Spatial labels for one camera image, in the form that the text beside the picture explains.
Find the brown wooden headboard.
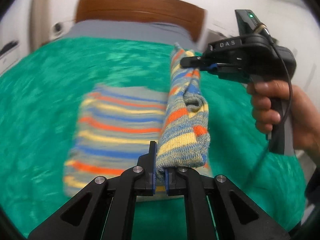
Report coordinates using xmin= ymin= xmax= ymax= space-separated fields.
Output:
xmin=75 ymin=0 xmax=206 ymax=42

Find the beige curtain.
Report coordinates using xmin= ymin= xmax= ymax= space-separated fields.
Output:
xmin=29 ymin=0 xmax=51 ymax=52

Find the white security camera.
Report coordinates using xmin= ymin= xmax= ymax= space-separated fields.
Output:
xmin=52 ymin=22 xmax=64 ymax=38

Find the person's right hand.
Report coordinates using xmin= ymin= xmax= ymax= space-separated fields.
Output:
xmin=246 ymin=80 xmax=320 ymax=168

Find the striped knitted sweater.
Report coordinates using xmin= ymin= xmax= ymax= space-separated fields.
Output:
xmin=63 ymin=44 xmax=211 ymax=197

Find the green floral bedspread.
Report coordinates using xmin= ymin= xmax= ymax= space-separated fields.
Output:
xmin=0 ymin=36 xmax=307 ymax=240

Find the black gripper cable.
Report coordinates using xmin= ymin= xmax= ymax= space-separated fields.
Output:
xmin=240 ymin=22 xmax=294 ymax=190

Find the grey striped mattress sheet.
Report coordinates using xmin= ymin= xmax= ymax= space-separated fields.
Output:
xmin=64 ymin=20 xmax=197 ymax=50

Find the white drawer cabinet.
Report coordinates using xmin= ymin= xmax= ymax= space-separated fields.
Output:
xmin=0 ymin=40 xmax=21 ymax=75

